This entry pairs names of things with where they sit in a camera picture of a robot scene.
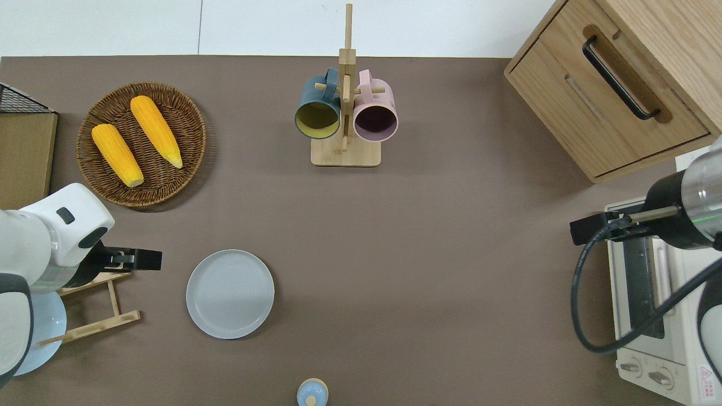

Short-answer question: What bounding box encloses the dark teal mug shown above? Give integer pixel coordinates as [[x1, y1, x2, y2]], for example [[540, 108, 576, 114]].
[[294, 68, 342, 140]]

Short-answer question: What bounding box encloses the pink mug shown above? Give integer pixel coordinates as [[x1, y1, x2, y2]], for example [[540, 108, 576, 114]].
[[353, 69, 399, 143]]

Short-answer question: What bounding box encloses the black cabinet handle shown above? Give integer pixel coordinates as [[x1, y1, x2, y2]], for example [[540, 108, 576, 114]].
[[583, 35, 661, 121]]

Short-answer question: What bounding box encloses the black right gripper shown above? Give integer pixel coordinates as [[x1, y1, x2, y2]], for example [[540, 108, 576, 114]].
[[570, 169, 720, 250]]

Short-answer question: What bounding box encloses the wire mesh wooden shelf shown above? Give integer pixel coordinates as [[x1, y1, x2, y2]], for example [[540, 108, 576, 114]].
[[0, 83, 58, 210]]

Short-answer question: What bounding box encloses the gray round plate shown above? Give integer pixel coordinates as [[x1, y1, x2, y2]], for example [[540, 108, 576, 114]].
[[186, 249, 275, 340]]

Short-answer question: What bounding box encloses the wooden plate rack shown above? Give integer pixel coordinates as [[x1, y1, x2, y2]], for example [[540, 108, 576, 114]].
[[37, 271, 142, 346]]

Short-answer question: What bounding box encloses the white toaster oven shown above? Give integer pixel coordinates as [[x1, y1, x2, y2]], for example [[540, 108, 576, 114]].
[[605, 197, 722, 406]]

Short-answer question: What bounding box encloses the wooden drawer cabinet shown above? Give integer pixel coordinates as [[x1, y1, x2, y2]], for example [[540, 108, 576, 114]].
[[504, 0, 722, 184]]

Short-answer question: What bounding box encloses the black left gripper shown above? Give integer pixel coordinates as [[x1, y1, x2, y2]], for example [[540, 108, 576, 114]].
[[76, 240, 162, 288]]

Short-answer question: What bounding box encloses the light blue plate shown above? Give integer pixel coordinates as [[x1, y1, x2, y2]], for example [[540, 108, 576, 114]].
[[14, 290, 67, 377]]

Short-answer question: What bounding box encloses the wooden mug tree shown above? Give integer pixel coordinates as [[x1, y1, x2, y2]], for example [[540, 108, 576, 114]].
[[311, 3, 387, 167]]

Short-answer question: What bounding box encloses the yellow corn cob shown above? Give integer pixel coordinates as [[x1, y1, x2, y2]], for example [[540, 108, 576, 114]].
[[91, 123, 144, 188], [130, 95, 184, 169]]

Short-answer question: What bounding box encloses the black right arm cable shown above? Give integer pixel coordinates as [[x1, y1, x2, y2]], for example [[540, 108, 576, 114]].
[[571, 226, 722, 355]]

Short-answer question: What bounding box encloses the blue service bell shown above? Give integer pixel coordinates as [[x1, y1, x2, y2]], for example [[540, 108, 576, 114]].
[[297, 378, 329, 406]]

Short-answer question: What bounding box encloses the brown wicker basket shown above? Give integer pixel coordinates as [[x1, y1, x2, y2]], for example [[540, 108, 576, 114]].
[[77, 82, 207, 208]]

